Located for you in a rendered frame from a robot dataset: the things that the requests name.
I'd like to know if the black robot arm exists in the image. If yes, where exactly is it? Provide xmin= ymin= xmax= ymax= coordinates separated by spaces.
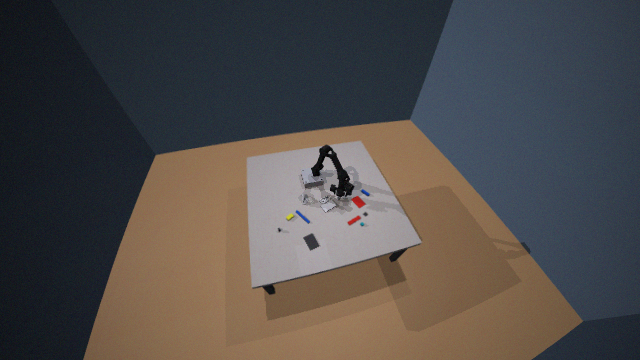
xmin=311 ymin=145 xmax=354 ymax=197

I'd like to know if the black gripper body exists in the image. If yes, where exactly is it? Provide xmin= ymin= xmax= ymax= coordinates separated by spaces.
xmin=330 ymin=184 xmax=352 ymax=196

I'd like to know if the red flat bar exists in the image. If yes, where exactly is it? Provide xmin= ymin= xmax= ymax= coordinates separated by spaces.
xmin=348 ymin=216 xmax=361 ymax=225

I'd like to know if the red square plate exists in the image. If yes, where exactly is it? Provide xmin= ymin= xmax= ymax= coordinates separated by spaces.
xmin=351 ymin=196 xmax=366 ymax=208

